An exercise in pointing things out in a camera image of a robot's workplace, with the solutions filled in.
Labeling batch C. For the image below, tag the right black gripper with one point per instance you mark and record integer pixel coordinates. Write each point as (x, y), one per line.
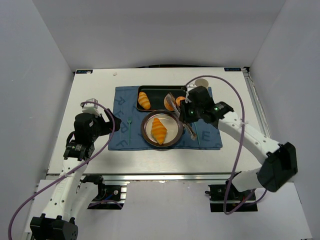
(185, 115)

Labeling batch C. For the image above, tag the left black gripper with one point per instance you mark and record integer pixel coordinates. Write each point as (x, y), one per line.
(110, 121)

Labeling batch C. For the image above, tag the orange sugared bun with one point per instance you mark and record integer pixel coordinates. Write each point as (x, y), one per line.
(169, 103)

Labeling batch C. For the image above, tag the metal tongs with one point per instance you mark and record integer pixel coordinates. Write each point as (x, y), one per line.
(187, 126)

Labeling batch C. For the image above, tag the orange striped croissant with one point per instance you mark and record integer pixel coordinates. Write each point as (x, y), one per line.
(158, 131)

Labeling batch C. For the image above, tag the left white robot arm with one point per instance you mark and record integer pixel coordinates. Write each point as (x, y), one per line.
(71, 196)

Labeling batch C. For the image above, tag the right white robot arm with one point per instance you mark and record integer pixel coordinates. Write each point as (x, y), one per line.
(278, 161)

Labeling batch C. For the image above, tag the dark rimmed white plate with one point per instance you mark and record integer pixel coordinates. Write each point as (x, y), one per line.
(169, 120)

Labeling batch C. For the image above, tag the teal plastic fork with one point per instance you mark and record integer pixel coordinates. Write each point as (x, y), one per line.
(129, 121)

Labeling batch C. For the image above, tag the blue letter-print placemat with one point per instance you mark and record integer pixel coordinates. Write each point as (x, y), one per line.
(124, 106)

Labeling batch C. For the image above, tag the teal plastic knife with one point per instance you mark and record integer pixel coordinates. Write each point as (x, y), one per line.
(197, 134)

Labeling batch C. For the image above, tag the pale round bun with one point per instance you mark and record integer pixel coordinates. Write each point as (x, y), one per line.
(178, 100)

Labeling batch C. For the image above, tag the black rectangular tray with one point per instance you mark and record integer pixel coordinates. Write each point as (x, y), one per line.
(156, 95)

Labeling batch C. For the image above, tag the pale striped croissant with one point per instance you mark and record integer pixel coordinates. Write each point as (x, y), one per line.
(144, 101)

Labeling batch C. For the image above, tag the light green mug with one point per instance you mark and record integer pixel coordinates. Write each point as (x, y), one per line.
(201, 82)

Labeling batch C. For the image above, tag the left blue table label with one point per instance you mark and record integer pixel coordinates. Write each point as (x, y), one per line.
(84, 71)

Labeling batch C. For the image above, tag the blue table label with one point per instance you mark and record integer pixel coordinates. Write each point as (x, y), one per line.
(232, 69)
(84, 71)

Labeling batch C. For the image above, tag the right blue table label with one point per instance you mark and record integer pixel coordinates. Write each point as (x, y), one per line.
(232, 69)

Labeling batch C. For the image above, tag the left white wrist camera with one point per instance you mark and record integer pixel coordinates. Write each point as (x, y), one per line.
(90, 106)

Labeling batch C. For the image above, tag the aluminium table side rail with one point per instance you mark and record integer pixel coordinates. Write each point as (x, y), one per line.
(256, 102)

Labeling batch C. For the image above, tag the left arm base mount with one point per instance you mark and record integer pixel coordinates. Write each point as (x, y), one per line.
(110, 195)

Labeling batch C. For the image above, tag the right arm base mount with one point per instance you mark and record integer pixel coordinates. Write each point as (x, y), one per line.
(216, 194)

